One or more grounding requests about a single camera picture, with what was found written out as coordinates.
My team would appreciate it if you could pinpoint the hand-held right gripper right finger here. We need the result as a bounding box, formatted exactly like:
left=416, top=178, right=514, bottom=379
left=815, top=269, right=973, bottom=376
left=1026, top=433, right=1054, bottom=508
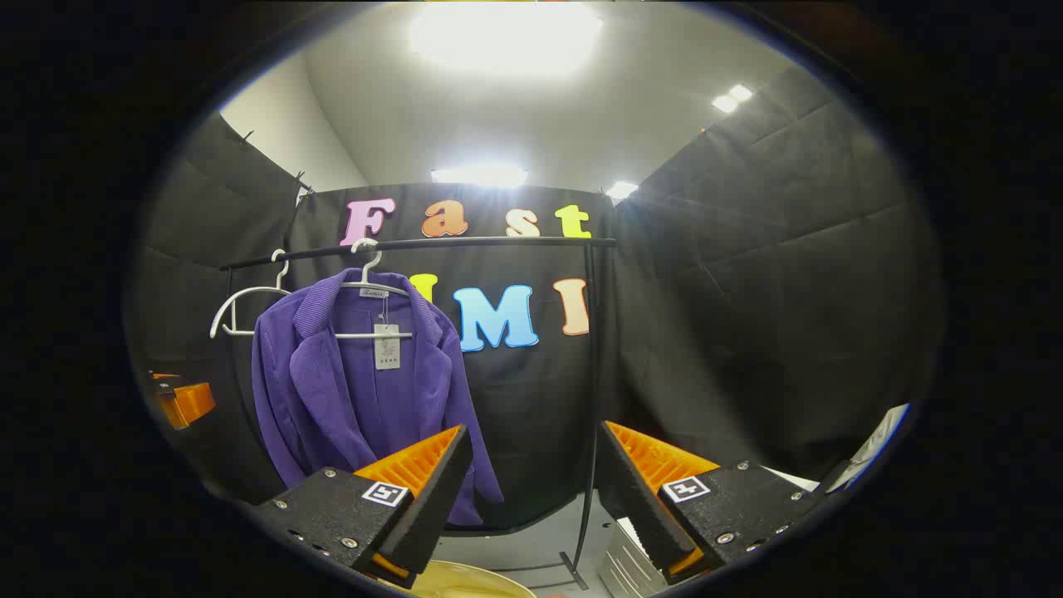
left=596, top=420, right=832, bottom=587

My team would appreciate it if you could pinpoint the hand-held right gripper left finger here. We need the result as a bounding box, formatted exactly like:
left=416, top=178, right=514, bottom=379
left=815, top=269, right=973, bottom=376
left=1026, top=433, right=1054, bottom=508
left=249, top=424, right=475, bottom=591

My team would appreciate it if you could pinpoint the beige laundry hamper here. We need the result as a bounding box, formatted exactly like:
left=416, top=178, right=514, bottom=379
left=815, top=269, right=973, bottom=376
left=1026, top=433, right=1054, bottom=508
left=378, top=559, right=541, bottom=598

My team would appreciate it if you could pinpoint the purple corduroy jacket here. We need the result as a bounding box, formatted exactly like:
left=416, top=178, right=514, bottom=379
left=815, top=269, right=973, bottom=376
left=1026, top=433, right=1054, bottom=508
left=252, top=267, right=506, bottom=529

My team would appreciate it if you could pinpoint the white clothes hanger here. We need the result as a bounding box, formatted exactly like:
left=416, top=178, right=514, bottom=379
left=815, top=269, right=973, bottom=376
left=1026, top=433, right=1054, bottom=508
left=335, top=238, right=414, bottom=342
left=209, top=248, right=293, bottom=341

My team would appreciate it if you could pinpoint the black clothes rack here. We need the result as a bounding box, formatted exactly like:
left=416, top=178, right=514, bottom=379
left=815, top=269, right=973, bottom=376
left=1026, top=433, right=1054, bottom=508
left=219, top=236, right=620, bottom=592

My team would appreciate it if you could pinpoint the white slatted crate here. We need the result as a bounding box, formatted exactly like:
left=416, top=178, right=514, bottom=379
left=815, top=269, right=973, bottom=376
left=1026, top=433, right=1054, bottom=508
left=596, top=515, right=675, bottom=598

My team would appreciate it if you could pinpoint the white jacket hang tag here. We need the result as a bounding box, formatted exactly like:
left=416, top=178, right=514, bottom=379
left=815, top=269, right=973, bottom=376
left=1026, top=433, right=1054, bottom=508
left=373, top=323, right=402, bottom=371

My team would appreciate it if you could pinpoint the black backdrop cloth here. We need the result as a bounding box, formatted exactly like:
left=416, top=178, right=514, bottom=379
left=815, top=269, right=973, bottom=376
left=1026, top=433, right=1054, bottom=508
left=133, top=66, right=944, bottom=532

